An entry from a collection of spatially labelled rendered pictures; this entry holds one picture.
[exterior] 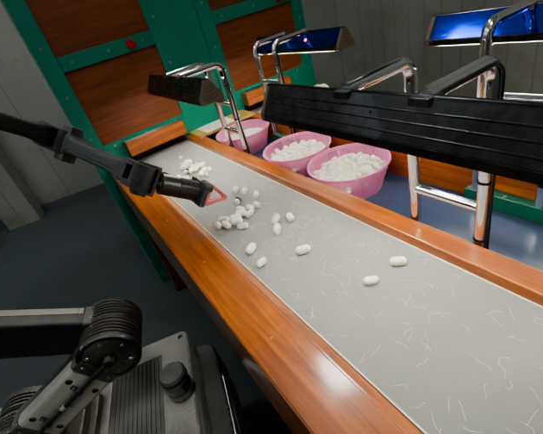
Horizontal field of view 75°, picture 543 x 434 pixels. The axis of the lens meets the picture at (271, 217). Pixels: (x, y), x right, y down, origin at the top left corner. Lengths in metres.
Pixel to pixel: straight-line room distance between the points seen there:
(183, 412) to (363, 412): 0.56
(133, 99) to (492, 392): 1.73
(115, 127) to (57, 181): 2.33
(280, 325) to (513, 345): 0.37
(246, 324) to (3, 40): 3.55
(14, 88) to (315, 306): 3.59
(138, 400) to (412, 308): 0.75
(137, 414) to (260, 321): 0.50
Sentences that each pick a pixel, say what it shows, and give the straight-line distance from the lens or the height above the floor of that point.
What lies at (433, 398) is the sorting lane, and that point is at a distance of 0.61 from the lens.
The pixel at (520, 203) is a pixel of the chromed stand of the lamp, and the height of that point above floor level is 0.71.
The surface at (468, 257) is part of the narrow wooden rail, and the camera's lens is 0.78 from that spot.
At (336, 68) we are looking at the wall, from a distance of 4.27.
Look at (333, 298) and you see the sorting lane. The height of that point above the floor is 0.74.
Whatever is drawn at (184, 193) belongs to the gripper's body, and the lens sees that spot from 0.98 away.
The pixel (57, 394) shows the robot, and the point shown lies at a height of 0.70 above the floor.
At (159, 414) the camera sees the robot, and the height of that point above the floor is 0.48.
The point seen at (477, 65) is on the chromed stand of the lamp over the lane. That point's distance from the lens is 0.61.
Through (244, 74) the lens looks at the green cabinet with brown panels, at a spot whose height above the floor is 0.94.
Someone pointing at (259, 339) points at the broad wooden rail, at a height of 0.77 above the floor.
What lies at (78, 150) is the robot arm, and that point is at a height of 1.04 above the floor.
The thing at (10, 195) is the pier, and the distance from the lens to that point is 4.11.
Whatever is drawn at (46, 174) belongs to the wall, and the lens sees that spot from 4.14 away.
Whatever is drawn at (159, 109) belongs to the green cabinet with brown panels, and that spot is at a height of 0.93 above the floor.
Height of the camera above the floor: 1.27
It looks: 32 degrees down
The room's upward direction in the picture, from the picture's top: 17 degrees counter-clockwise
